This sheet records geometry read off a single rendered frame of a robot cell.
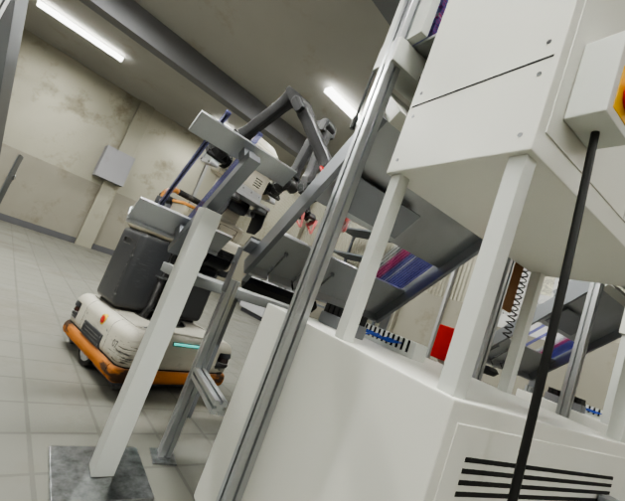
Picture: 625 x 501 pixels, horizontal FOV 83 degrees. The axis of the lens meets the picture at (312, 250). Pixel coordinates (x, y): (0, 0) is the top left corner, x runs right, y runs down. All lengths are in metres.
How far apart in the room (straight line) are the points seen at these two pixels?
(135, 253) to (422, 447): 1.67
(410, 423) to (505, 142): 0.46
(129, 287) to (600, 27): 1.92
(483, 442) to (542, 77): 0.57
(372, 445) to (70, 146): 8.38
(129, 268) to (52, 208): 6.68
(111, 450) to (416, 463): 0.91
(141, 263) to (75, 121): 6.91
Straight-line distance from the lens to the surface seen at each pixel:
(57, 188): 8.61
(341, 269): 1.40
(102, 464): 1.29
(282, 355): 0.84
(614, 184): 0.89
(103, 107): 8.89
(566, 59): 0.75
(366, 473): 0.66
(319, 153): 1.45
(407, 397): 0.60
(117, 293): 2.01
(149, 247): 2.00
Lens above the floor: 0.68
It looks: 7 degrees up
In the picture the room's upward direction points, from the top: 21 degrees clockwise
